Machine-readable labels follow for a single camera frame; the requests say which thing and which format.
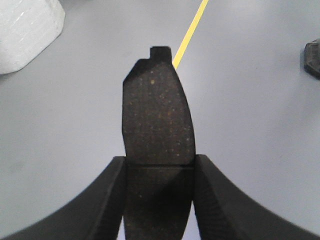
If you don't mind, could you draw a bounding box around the brake pad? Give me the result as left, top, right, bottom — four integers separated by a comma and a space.
122, 46, 196, 240

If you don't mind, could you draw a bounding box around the white foam board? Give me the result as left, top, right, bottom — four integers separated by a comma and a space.
0, 0, 65, 75

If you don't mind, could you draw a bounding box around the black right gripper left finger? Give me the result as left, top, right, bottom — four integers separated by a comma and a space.
6, 156, 126, 240

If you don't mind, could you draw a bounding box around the red white traffic cone left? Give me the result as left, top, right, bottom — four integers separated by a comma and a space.
302, 38, 320, 80

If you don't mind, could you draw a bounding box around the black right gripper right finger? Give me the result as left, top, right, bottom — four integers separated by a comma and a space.
193, 154, 320, 240

